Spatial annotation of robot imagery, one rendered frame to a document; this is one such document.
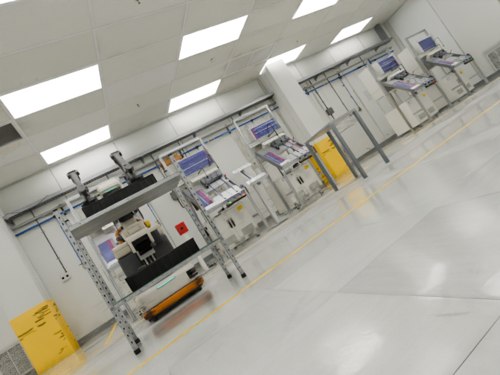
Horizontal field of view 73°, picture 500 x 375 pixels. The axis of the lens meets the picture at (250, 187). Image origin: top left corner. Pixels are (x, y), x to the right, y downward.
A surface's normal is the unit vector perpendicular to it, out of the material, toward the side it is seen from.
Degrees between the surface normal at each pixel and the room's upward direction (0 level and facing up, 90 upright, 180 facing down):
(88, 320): 90
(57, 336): 90
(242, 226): 90
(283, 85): 90
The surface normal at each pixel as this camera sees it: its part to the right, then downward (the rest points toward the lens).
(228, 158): 0.31, -0.26
